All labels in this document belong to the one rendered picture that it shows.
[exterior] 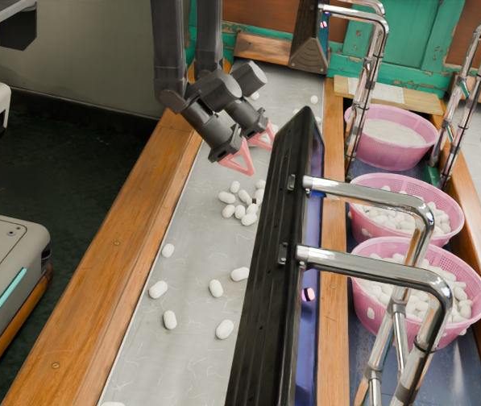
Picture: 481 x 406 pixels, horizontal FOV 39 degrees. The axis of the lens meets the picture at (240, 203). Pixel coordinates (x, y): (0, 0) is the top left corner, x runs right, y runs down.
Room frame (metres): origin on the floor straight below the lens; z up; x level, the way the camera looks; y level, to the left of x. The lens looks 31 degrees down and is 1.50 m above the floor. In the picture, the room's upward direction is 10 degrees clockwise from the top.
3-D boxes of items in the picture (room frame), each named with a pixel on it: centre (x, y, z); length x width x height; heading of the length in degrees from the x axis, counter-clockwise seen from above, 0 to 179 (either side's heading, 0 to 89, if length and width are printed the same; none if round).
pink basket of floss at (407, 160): (1.78, -0.38, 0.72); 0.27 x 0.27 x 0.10
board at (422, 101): (1.99, -0.38, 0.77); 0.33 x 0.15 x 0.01; 88
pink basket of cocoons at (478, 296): (1.06, -0.36, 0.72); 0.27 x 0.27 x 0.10
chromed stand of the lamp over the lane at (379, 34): (1.61, -0.17, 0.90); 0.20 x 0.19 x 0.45; 178
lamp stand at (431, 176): (1.60, -0.57, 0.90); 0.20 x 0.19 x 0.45; 178
